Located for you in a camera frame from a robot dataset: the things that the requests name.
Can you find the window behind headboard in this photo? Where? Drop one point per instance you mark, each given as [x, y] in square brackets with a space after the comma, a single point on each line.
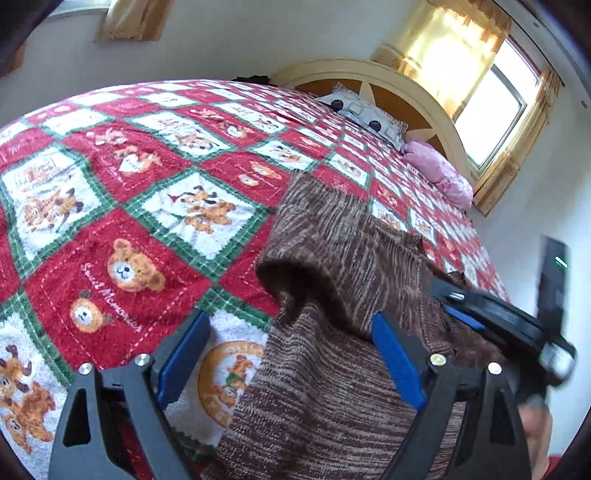
[498, 106]

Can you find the red jacket sleeve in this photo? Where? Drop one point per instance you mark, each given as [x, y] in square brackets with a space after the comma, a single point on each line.
[553, 460]

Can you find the pink pillow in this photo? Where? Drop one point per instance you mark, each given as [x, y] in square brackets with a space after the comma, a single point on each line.
[438, 170]

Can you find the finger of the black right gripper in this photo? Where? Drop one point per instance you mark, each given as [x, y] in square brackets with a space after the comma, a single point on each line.
[464, 305]

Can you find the cream arched wooden headboard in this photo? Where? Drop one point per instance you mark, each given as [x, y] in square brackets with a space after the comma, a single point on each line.
[389, 90]

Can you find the black item beside bed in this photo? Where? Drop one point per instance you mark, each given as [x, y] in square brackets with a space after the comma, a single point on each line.
[255, 80]

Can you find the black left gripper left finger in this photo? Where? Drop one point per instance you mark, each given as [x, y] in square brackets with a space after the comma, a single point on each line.
[87, 444]

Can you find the brown knitted sweater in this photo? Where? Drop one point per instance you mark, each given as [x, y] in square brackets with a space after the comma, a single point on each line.
[322, 404]

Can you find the yellow curtain by headboard left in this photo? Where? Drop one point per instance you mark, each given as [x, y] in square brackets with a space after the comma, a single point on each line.
[447, 47]

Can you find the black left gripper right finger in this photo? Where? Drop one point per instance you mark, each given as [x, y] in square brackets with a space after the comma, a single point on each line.
[491, 443]

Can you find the yellow curtain by headboard right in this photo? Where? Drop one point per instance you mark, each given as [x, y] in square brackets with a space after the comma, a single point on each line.
[505, 166]

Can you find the grey patterned pillow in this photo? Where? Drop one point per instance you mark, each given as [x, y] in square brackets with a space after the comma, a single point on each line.
[352, 106]

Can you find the person's right hand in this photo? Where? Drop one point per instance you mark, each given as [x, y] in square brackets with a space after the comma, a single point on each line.
[537, 423]

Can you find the yellow curtain by headboard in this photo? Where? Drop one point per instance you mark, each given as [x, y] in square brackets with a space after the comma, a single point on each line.
[505, 166]
[447, 47]

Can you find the side window right curtain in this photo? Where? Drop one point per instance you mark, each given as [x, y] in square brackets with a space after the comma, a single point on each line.
[135, 20]

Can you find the red patchwork teddy bedspread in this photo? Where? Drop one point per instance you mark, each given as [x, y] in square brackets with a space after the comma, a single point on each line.
[124, 208]

